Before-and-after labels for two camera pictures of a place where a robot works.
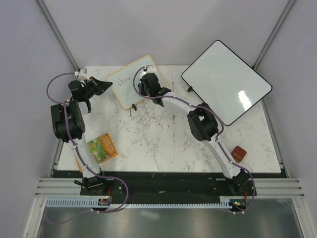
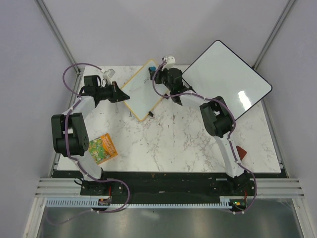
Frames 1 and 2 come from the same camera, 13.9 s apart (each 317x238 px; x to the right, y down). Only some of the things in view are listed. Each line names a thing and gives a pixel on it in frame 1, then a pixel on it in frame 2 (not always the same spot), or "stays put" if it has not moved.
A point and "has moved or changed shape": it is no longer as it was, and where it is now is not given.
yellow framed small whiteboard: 121,82 has moved or changed shape
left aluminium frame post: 46,14 stays put
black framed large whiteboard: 225,80 stays put
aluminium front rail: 266,188 stays put
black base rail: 197,185 stays put
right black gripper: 143,92 → 160,73
